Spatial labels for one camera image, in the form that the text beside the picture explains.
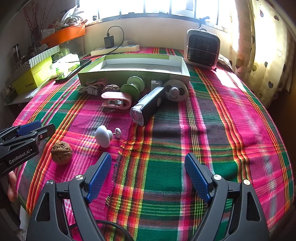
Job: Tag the small white wheel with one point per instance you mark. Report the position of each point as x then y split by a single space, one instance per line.
118 132

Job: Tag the grey black mini fan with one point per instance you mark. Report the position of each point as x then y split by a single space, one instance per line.
201 46

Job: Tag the black bike light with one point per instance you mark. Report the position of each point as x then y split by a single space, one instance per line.
149 103

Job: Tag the white power plug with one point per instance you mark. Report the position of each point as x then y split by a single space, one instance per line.
128 42

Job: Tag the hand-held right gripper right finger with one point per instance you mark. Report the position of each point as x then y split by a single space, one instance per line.
196 176

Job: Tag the dark brown walnut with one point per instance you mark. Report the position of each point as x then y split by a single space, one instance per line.
111 88

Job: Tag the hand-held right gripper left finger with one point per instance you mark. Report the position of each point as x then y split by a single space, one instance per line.
99 178

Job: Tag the green spool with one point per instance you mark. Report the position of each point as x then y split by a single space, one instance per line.
133 89

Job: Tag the light brown walnut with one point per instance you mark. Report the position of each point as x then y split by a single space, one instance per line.
61 153

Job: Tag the black smartphone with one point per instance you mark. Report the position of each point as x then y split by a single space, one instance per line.
69 73

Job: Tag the black window hook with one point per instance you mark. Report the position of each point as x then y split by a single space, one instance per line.
203 20

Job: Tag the white panda face toy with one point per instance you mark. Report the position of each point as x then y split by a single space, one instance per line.
177 91

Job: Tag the pink clip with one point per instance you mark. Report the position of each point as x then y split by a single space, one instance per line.
115 96

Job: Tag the white power strip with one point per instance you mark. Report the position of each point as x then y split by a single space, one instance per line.
129 48

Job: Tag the window with black frame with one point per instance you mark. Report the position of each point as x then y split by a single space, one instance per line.
161 9

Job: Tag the black charger adapter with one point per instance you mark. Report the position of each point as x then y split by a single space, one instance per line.
108 41

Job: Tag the dried branches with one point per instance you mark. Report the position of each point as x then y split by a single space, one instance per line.
34 23

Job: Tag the plaid bed sheet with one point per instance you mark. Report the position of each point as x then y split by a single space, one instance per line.
208 139

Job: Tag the white mushroom-shaped knob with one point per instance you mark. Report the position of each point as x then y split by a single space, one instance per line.
103 135

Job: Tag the yellow-green box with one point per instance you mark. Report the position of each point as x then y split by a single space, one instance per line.
30 78

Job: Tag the green white cardboard box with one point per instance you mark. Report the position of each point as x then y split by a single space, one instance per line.
104 76

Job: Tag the orange box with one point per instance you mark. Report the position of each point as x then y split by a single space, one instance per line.
67 34

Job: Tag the person's left hand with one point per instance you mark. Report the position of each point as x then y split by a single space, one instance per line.
11 187

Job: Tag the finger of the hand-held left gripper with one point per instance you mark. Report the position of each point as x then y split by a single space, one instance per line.
44 133
30 127

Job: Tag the green striped box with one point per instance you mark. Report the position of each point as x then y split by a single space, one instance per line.
44 54

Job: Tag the clear plastic bag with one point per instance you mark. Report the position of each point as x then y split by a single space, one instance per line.
62 63
69 16

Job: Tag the clear glass tank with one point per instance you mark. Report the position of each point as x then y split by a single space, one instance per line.
71 46

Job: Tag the glass jar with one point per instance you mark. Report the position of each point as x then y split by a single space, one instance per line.
16 53

